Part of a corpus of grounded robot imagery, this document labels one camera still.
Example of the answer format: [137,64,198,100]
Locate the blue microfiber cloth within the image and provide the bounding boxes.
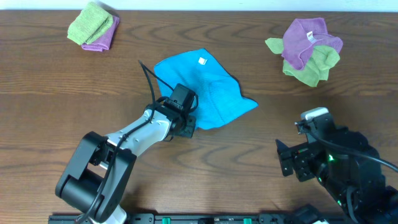
[154,49,258,130]

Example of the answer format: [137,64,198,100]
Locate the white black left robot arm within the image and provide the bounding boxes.
[55,96,198,223]

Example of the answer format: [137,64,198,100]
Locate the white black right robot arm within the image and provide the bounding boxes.
[275,113,397,223]

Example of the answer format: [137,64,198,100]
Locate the crumpled green cloth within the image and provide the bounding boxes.
[265,38,340,87]

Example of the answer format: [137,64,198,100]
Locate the folded purple cloth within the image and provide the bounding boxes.
[81,16,119,52]

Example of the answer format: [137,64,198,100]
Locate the crumpled purple cloth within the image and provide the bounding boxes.
[282,17,343,70]

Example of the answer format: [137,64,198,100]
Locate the folded green cloth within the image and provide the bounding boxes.
[67,2,114,45]

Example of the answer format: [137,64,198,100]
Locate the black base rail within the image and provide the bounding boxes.
[47,213,330,224]

